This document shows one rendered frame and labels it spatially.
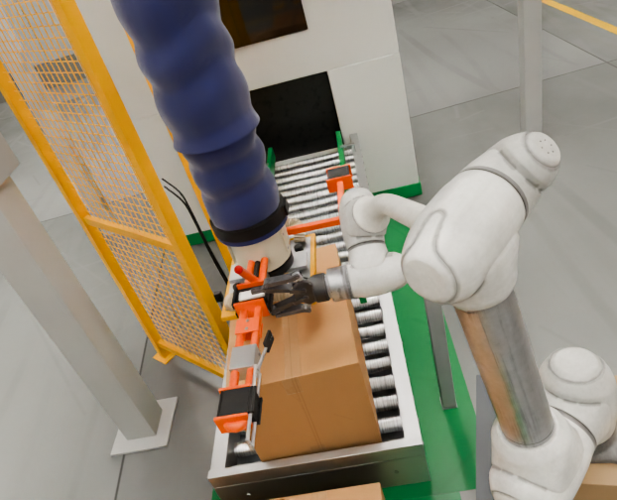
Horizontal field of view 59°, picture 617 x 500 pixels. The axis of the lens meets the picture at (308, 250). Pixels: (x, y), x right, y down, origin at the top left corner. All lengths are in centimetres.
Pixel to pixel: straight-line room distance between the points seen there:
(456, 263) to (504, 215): 11
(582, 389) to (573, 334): 164
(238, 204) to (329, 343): 51
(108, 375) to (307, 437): 117
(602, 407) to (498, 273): 56
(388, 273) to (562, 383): 46
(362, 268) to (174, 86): 63
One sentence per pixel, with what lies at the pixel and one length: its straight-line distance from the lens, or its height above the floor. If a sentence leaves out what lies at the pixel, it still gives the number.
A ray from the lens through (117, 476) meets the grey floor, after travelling 298.
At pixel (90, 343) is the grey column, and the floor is 69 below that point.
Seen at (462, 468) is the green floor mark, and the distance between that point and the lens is 247.
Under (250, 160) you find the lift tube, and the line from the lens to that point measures 145.
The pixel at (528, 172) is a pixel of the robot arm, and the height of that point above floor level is 166.
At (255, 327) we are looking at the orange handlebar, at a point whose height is 123.
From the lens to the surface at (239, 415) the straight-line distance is 119.
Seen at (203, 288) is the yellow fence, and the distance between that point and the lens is 234.
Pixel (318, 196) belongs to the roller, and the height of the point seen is 53.
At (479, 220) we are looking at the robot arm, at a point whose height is 165.
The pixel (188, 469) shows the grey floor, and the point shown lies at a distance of 280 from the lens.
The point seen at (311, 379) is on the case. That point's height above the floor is 92.
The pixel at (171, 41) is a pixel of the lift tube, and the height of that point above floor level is 187.
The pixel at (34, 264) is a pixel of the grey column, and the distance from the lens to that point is 235.
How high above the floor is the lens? 212
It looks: 35 degrees down
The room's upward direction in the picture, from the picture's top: 18 degrees counter-clockwise
